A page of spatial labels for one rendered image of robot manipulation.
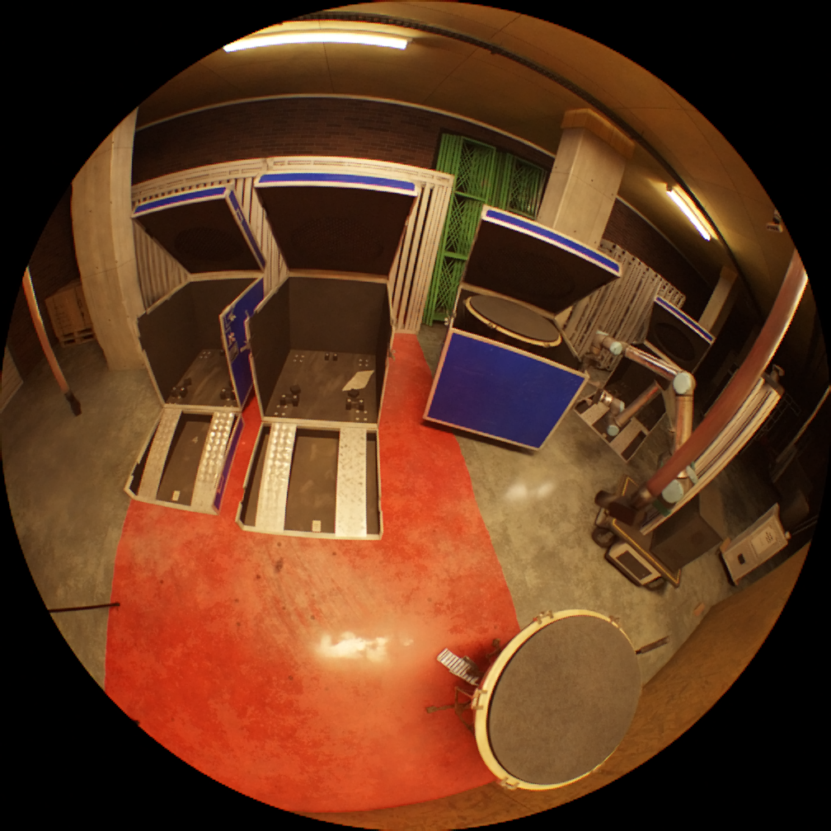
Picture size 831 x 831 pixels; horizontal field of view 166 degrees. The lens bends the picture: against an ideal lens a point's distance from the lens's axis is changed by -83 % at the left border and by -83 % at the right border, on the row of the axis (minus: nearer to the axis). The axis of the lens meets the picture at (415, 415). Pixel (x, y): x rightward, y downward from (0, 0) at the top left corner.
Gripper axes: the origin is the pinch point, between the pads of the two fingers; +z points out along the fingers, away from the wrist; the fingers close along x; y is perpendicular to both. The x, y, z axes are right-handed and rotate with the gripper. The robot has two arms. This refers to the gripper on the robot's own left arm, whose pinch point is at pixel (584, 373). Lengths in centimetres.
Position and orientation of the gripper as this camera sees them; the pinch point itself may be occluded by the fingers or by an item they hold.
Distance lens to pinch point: 218.8
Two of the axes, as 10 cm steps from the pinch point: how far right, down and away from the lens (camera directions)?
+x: -9.6, -2.7, 0.1
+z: -2.3, 8.2, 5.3
